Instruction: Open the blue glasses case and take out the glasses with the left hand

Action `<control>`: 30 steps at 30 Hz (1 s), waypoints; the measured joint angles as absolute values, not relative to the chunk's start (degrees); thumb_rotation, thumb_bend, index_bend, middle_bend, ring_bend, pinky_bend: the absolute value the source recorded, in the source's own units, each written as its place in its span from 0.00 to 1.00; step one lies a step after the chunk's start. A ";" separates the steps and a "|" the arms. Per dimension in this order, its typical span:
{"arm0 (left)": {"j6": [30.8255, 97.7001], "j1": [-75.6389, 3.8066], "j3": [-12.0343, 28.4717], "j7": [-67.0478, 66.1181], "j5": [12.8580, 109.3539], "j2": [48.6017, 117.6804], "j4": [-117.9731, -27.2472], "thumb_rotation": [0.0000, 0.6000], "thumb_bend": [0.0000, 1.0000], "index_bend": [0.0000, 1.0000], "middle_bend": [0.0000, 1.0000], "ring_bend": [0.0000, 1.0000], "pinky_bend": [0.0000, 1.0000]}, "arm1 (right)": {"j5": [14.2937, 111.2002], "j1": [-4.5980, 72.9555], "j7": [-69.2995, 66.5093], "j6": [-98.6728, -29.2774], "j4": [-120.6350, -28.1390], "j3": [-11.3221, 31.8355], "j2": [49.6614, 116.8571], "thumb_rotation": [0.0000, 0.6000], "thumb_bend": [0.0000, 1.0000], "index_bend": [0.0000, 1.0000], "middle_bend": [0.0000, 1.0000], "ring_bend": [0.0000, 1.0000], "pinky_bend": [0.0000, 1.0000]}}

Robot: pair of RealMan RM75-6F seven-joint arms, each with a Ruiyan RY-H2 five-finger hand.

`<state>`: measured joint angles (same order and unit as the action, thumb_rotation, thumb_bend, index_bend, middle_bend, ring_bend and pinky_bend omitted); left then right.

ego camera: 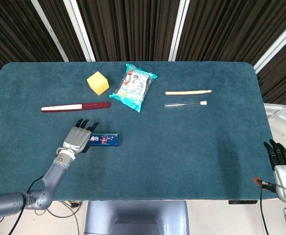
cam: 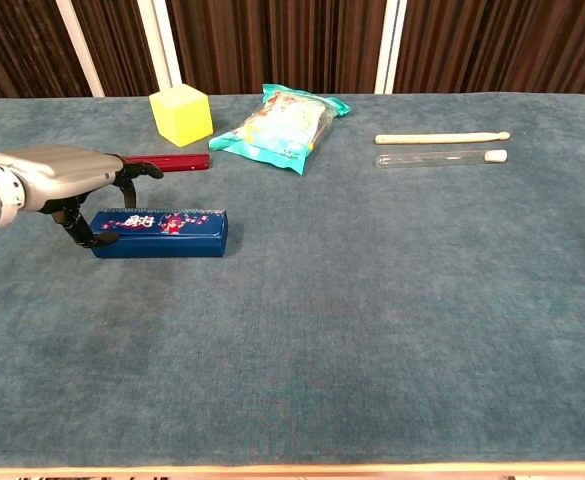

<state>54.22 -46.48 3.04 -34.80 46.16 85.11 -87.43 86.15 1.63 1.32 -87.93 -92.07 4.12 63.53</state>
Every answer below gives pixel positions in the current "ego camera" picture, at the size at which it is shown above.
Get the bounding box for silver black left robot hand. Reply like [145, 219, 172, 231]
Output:
[63, 118, 100, 154]

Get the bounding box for blue printed glasses case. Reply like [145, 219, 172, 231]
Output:
[88, 133, 119, 147]

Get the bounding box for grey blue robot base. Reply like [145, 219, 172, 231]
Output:
[84, 200, 190, 235]

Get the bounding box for red white folded fan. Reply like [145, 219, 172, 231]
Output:
[41, 101, 111, 114]

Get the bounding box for black table control panel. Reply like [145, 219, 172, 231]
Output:
[228, 200, 258, 205]

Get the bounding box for yellow foam cube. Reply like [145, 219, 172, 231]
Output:
[86, 71, 110, 96]

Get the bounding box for teal clear snack bag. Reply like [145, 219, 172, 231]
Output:
[108, 63, 158, 113]

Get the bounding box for teal table cloth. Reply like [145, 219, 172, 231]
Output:
[0, 61, 277, 201]

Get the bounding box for glass tube white stopper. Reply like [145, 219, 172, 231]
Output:
[164, 100, 208, 108]

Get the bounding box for wooden drumstick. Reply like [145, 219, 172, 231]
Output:
[165, 89, 212, 95]

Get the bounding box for dark brown curtain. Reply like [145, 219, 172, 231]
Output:
[0, 0, 286, 106]

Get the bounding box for black cable orange tip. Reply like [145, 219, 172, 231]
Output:
[254, 177, 286, 235]

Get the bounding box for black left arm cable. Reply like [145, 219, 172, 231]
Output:
[8, 173, 47, 235]

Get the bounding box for white aluminium frame rack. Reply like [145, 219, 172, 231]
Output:
[264, 101, 286, 128]

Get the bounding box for black floor cables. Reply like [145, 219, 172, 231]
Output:
[35, 200, 83, 235]

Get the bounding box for white frame post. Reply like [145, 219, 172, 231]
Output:
[63, 0, 96, 62]
[253, 14, 286, 74]
[31, 0, 69, 62]
[168, 0, 190, 62]

